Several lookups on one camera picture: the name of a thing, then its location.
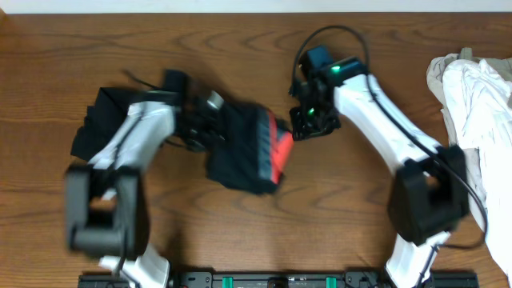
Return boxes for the black pants with red waistband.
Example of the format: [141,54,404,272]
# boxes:
[206,102,294,195]

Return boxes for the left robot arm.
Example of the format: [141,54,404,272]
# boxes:
[65,70,225,287]

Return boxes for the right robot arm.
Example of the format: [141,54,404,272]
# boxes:
[290,46,470,287]

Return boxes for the folded black garment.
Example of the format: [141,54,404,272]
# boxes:
[70,87,136,161]

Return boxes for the white crumpled garment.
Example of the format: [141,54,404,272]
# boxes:
[426,52,511,276]

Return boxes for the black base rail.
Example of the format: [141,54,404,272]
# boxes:
[78,270,481,288]

